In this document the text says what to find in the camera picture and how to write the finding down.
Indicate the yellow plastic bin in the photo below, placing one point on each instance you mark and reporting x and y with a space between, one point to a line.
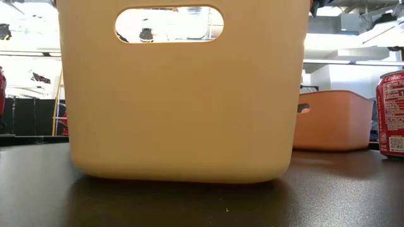
183 110

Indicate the metal shelf with red bins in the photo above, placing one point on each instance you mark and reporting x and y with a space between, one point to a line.
64 124

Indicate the red Coca-Cola can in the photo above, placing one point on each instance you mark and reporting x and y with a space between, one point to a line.
2 91
393 116

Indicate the black partition panels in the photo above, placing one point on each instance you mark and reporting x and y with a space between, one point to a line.
28 116

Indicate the orange plastic bin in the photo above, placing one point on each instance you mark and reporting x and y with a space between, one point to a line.
334 123

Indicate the black hanging device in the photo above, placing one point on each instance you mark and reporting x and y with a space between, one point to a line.
4 31

